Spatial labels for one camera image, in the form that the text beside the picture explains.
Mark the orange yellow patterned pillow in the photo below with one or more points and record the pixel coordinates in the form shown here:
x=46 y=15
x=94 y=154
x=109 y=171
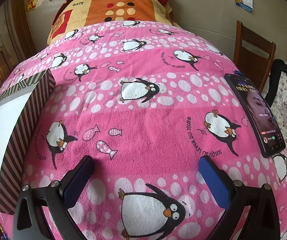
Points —
x=123 y=2

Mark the black garment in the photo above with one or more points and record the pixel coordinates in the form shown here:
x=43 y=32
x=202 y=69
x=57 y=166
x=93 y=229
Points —
x=281 y=75

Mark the wooden chair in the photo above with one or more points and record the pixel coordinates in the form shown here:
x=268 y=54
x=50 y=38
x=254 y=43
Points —
x=253 y=45

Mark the striped cardboard box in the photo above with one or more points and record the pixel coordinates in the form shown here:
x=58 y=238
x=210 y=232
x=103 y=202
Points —
x=23 y=120

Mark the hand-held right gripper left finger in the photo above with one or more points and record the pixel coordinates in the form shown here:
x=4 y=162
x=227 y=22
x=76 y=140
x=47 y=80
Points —
x=77 y=180

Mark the black smartphone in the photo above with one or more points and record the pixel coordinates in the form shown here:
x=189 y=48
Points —
x=258 y=115

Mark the pink penguin print blanket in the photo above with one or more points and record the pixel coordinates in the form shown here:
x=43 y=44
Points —
x=138 y=135

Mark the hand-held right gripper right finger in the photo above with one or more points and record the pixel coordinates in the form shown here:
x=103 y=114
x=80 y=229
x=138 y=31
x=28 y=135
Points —
x=213 y=180

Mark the floral bedsheet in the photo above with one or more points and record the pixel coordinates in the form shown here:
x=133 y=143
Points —
x=283 y=122

